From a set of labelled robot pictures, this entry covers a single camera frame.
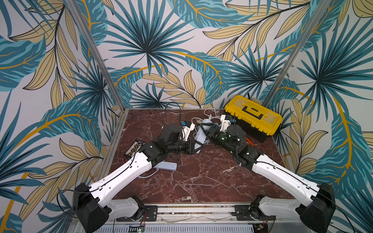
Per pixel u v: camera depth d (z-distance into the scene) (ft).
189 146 1.99
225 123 2.15
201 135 2.19
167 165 2.82
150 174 2.80
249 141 3.30
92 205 1.22
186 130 2.09
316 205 1.25
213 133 2.02
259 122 3.03
